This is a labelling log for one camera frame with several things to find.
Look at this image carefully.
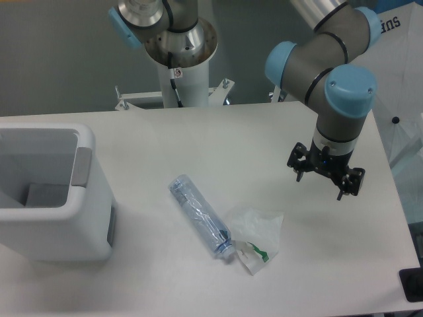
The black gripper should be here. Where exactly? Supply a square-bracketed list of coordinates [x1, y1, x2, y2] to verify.
[287, 142, 365, 201]

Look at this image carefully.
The clear plastic wrapper green print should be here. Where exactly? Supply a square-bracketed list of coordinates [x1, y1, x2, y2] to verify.
[227, 206, 284, 275]

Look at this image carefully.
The clear crushed plastic bottle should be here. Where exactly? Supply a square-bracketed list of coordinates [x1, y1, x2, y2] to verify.
[168, 174, 236, 261]

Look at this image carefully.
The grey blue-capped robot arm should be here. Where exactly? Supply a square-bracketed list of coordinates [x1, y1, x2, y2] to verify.
[108, 1, 381, 196]

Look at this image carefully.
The white grey trash can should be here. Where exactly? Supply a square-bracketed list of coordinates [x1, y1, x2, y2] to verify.
[1, 122, 116, 262]

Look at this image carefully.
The white umbrella with lettering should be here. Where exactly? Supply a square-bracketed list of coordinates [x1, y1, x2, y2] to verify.
[355, 1, 422, 174]

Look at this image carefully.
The black device at table edge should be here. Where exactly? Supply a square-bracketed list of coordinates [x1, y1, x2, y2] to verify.
[399, 267, 422, 302]

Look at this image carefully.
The white metal base frame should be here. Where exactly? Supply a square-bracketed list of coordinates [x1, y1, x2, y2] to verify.
[114, 77, 285, 112]

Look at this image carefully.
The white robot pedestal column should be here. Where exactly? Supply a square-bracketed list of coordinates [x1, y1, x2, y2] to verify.
[143, 18, 219, 108]

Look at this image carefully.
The black cable on pedestal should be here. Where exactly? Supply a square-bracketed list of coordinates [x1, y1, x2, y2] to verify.
[167, 51, 184, 108]

